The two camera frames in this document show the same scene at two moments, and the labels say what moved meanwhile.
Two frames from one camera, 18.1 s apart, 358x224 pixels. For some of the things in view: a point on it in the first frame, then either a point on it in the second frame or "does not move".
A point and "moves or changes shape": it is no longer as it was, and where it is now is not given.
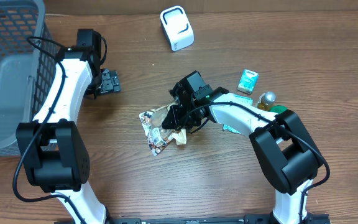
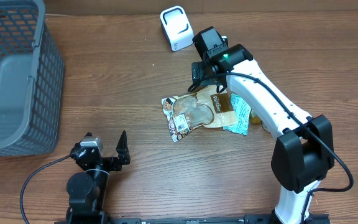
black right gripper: (178, 110) to (202, 75)
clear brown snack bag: (157, 115) moves or changes shape
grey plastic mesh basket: (18, 56) does not move
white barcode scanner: (177, 27) does not move
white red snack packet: (156, 139) to (178, 126)
